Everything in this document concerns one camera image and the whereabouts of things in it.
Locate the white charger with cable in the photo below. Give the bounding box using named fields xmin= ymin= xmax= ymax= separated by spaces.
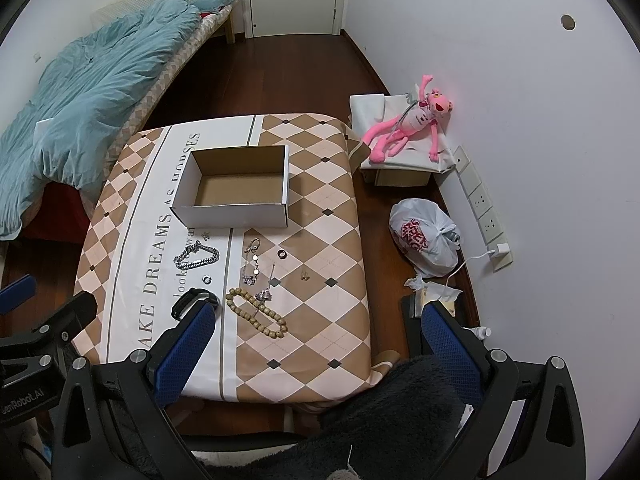
xmin=445 ymin=243 xmax=511 ymax=284

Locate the white small bottle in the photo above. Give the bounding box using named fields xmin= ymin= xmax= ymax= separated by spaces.
xmin=466 ymin=326 xmax=491 ymax=341

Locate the black box on floor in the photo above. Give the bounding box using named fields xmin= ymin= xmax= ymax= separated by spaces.
xmin=400 ymin=294 xmax=433 ymax=358

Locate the silver disc necklace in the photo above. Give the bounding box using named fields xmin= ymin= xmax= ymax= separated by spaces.
xmin=241 ymin=237 xmax=263 ymax=286

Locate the crumpled white tissue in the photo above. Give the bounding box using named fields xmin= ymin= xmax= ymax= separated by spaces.
xmin=405 ymin=275 xmax=462 ymax=315

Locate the black fuzzy garment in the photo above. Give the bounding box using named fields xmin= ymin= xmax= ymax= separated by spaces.
xmin=205 ymin=356 xmax=465 ymax=479

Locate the silver charm brooch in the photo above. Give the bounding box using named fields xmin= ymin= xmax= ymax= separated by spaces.
xmin=255 ymin=266 xmax=276 ymax=304

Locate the white cardboard box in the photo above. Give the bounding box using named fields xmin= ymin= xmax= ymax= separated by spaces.
xmin=170 ymin=145 xmax=290 ymax=229

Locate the wooden bead bracelet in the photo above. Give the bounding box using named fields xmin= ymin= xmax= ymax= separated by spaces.
xmin=224 ymin=286 xmax=290 ymax=340

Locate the pink panther plush toy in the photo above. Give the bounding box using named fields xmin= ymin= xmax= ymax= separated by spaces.
xmin=362 ymin=75 xmax=454 ymax=164

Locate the white plastic bag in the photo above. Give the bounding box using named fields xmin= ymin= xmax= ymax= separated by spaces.
xmin=388 ymin=198 xmax=461 ymax=278

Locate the white wall socket strip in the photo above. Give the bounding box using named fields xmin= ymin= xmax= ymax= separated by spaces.
xmin=452 ymin=145 xmax=513 ymax=272

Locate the white cloth covered box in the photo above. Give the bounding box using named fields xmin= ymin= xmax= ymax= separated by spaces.
xmin=349 ymin=93 xmax=456 ymax=186

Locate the checkered tablecloth with text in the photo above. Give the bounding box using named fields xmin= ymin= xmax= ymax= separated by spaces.
xmin=73 ymin=113 xmax=392 ymax=403

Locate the blue duvet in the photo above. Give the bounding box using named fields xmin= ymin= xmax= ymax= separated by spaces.
xmin=1 ymin=0 xmax=201 ymax=240

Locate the silver chain bracelet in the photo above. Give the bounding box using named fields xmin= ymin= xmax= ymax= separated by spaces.
xmin=172 ymin=239 xmax=220 ymax=271

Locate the bed with patterned mattress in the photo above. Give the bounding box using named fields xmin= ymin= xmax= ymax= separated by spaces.
xmin=1 ymin=0 xmax=236 ymax=240

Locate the black smart band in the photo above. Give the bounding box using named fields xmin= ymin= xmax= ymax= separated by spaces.
xmin=171 ymin=287 xmax=219 ymax=321

